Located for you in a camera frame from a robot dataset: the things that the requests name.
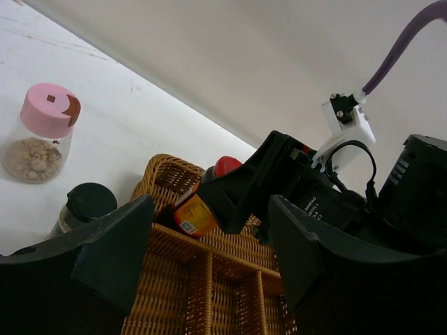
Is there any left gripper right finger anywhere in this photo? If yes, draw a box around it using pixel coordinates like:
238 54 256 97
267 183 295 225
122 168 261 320
268 195 446 334

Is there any brown wicker tray basket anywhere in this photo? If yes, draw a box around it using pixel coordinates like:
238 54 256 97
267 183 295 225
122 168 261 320
122 153 298 335

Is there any pink lid spice jar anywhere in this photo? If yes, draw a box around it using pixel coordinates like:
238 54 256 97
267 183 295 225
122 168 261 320
1 83 81 184

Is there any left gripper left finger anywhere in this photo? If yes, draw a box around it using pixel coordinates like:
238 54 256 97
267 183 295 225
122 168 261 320
1 195 154 334

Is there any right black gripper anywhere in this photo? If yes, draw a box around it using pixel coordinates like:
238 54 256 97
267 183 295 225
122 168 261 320
205 131 394 244

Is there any red lid sauce jar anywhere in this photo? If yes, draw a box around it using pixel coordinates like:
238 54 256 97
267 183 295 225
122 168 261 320
173 156 242 239

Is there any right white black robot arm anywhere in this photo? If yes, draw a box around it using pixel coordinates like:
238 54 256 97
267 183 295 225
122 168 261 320
199 131 446 246

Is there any black cap pepper bottle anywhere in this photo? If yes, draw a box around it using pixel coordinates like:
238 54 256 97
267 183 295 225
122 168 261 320
46 182 117 239

